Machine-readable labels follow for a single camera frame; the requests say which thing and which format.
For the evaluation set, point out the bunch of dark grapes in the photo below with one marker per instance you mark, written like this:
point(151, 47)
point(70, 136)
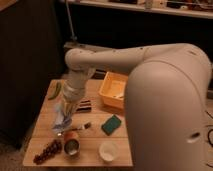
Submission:
point(55, 147)

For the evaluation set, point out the upper white shelf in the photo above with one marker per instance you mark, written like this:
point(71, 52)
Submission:
point(145, 6)

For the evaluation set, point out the metal cup with orange sleeve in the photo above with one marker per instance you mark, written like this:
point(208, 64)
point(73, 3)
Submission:
point(71, 143)

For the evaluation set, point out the white translucent cup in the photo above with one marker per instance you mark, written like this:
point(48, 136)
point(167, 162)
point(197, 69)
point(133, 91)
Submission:
point(108, 151)

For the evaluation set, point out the striped dark small object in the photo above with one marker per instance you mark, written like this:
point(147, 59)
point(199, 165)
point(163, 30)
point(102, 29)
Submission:
point(84, 106)

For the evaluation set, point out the blue-grey towel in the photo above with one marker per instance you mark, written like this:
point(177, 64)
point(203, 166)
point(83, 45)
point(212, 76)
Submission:
point(63, 118)

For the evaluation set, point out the vertical metal pole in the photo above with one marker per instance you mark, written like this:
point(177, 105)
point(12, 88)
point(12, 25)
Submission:
point(73, 35)

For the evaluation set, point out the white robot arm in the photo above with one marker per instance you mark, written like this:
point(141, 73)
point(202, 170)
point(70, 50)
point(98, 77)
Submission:
point(164, 100)

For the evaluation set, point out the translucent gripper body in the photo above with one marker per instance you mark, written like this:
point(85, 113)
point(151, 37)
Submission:
point(70, 99)

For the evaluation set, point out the wooden table board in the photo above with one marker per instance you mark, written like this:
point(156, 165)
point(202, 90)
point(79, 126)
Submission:
point(90, 139)

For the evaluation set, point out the yellow plastic bin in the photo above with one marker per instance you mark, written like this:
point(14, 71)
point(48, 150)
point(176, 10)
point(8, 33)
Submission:
point(112, 90)

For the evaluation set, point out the green sponge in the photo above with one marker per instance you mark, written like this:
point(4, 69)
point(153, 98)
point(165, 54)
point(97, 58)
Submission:
point(111, 125)

